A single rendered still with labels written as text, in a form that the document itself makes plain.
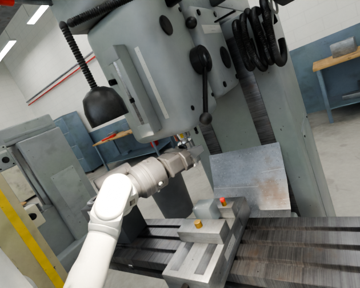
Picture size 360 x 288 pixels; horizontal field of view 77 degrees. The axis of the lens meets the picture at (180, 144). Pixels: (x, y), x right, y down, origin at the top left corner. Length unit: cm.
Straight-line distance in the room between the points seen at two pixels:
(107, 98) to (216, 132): 70
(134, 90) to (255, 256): 55
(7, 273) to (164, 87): 43
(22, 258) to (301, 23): 476
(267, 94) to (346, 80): 394
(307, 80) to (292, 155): 384
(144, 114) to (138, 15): 20
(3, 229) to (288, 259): 191
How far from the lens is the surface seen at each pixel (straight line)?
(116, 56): 54
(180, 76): 54
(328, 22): 473
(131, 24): 55
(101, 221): 52
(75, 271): 53
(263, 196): 99
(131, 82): 53
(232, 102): 96
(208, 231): 69
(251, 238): 80
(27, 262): 226
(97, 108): 40
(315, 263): 70
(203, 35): 69
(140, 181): 56
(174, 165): 59
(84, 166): 804
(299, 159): 101
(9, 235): 219
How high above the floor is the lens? 142
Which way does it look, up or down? 13 degrees down
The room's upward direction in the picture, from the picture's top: 24 degrees counter-clockwise
